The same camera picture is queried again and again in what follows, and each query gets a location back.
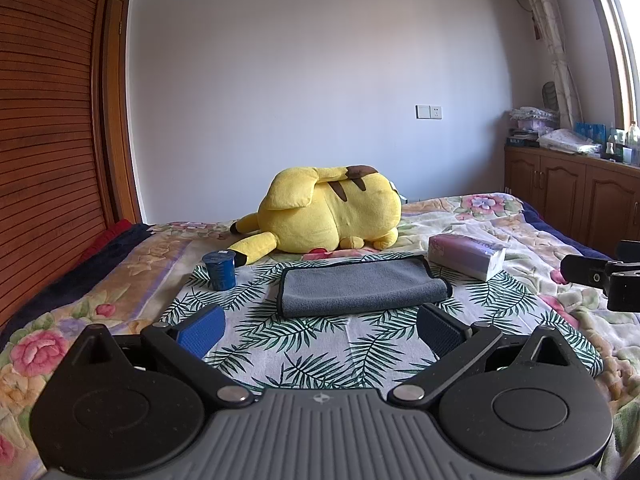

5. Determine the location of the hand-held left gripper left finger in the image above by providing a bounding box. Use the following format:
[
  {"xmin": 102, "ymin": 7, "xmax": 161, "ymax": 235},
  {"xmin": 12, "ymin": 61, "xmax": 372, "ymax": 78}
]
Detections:
[{"xmin": 50, "ymin": 304, "xmax": 253, "ymax": 407}]

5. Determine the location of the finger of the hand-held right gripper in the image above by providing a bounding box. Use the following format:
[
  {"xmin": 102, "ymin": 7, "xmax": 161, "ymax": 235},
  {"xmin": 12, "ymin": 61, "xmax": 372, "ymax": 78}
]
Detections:
[{"xmin": 560, "ymin": 255, "xmax": 621, "ymax": 288}]

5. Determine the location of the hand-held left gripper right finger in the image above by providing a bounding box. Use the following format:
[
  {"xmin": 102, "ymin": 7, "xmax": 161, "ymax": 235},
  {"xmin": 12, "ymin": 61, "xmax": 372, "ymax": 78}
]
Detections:
[{"xmin": 387, "ymin": 304, "xmax": 596, "ymax": 407}]

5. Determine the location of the purple and grey towel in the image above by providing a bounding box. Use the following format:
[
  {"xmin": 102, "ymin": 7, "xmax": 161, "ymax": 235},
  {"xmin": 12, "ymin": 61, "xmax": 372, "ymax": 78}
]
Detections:
[{"xmin": 276, "ymin": 255, "xmax": 453, "ymax": 318}]

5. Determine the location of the dark blue bed sheet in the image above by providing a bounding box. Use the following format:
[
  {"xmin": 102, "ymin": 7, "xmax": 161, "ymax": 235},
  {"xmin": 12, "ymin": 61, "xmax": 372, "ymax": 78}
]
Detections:
[{"xmin": 520, "ymin": 200, "xmax": 616, "ymax": 261}]

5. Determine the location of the blue plastic cup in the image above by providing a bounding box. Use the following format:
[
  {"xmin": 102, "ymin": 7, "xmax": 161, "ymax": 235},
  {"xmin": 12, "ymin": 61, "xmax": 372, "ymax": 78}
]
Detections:
[{"xmin": 201, "ymin": 250, "xmax": 237, "ymax": 292}]

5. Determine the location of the purple tissue pack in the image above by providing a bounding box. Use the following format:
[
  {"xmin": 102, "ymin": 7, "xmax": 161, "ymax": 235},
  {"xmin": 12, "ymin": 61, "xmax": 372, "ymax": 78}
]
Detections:
[{"xmin": 428, "ymin": 233, "xmax": 507, "ymax": 282}]

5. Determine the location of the wooden cabinet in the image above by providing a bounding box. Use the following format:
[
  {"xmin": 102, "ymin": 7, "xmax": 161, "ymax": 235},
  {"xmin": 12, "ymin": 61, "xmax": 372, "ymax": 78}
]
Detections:
[{"xmin": 502, "ymin": 145, "xmax": 640, "ymax": 261}]

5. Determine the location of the leaf print cloth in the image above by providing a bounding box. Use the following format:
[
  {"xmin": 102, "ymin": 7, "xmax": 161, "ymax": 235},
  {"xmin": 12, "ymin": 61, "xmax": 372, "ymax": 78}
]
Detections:
[{"xmin": 160, "ymin": 255, "xmax": 603, "ymax": 396}]

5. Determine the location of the dark blue blanket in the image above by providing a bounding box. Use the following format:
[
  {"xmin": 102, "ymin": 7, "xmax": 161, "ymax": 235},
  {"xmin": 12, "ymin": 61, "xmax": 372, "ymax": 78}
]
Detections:
[{"xmin": 0, "ymin": 222, "xmax": 156, "ymax": 336}]

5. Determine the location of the red cloth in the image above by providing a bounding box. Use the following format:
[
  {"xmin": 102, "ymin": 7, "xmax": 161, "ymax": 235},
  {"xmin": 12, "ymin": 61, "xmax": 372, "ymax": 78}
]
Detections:
[{"xmin": 80, "ymin": 220, "xmax": 132, "ymax": 261}]

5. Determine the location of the white printed plastic bag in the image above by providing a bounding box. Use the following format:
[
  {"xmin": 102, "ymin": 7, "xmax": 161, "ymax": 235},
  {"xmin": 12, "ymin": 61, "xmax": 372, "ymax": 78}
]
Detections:
[{"xmin": 537, "ymin": 128, "xmax": 603, "ymax": 155}]

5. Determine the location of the blue box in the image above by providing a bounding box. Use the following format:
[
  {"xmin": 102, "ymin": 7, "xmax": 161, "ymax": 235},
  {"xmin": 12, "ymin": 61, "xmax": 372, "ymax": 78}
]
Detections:
[{"xmin": 574, "ymin": 121, "xmax": 607, "ymax": 143}]

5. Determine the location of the stack of folded cloths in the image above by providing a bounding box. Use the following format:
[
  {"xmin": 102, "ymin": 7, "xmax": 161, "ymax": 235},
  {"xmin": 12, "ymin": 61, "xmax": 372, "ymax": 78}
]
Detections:
[{"xmin": 510, "ymin": 106, "xmax": 558, "ymax": 136}]

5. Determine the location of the yellow plush toy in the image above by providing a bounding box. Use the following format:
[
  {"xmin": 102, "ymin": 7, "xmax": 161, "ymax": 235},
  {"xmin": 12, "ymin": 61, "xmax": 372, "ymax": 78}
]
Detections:
[{"xmin": 227, "ymin": 164, "xmax": 403, "ymax": 267}]

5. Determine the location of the patterned beige curtain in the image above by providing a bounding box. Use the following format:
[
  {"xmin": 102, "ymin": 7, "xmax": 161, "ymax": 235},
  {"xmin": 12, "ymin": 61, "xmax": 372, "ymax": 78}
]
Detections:
[{"xmin": 510, "ymin": 0, "xmax": 583, "ymax": 131}]

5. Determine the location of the louvered wooden wardrobe door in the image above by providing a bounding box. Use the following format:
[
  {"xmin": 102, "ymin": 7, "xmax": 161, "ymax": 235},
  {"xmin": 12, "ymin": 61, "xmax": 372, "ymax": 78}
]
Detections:
[{"xmin": 0, "ymin": 0, "xmax": 121, "ymax": 331}]

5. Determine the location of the wooden window frame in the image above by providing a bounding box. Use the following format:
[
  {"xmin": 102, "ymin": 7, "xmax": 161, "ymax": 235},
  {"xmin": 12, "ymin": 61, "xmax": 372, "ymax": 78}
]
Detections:
[{"xmin": 580, "ymin": 0, "xmax": 640, "ymax": 136}]

